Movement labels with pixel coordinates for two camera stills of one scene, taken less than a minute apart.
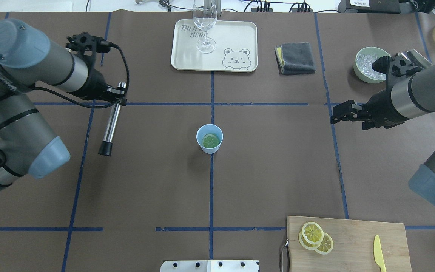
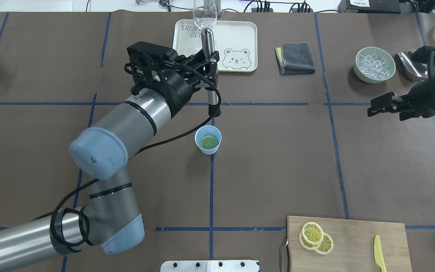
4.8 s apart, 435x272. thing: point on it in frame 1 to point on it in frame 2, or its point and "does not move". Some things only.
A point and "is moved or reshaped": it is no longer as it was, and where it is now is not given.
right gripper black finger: x=348 y=110 to x=383 y=103
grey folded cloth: x=295 y=58 does not move
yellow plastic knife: x=378 y=254 does not move
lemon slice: x=210 y=141 does not move
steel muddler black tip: x=105 y=146 is moved or reshaped
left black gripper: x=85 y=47 to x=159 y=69
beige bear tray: x=236 y=49 does not move
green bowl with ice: x=364 y=57 does not move
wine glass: x=205 y=16 does not move
